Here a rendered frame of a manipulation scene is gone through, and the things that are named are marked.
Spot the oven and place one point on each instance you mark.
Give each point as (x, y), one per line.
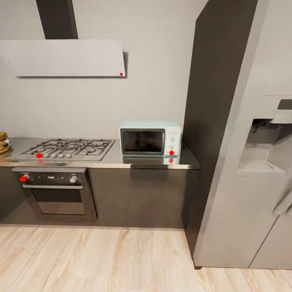
(57, 193)

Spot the range hood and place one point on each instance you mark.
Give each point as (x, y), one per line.
(62, 53)

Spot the burner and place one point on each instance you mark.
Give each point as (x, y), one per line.
(66, 149)

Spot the fridge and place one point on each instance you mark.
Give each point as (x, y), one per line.
(238, 126)

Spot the popcorn bag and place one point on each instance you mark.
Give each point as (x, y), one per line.
(4, 142)

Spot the microwave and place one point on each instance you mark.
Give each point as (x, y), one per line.
(150, 137)

